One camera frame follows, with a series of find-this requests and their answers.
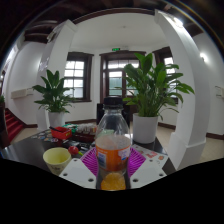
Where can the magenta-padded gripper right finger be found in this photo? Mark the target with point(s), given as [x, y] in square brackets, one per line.
[146, 172]

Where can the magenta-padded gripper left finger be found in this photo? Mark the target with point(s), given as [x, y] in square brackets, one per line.
[80, 172]

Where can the clear bottle with orange drink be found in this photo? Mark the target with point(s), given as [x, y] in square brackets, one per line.
[112, 156]

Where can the white printed paper sheet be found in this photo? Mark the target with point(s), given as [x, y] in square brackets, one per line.
[151, 155]

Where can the pale yellow cup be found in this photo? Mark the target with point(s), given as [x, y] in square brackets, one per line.
[56, 159]

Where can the dark tray of snacks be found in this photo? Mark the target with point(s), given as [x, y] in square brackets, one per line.
[85, 131]

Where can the red box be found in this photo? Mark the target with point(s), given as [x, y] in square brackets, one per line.
[61, 133]

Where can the black chair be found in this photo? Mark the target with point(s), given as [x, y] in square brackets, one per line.
[100, 113]

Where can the red carpeted staircase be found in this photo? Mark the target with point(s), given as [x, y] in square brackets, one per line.
[13, 125]

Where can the small potted plant, white pot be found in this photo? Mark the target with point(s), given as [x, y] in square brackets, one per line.
[53, 93]

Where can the large potted plant, white pot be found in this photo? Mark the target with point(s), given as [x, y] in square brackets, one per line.
[150, 86]

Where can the dark-framed window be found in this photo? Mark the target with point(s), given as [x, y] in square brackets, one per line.
[168, 61]
[75, 78]

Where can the dark wooden double door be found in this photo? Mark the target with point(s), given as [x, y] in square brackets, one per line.
[113, 76]

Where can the green exit sign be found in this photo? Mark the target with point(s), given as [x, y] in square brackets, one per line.
[115, 49]

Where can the glowing wall lamp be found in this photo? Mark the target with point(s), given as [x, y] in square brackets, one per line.
[203, 57]

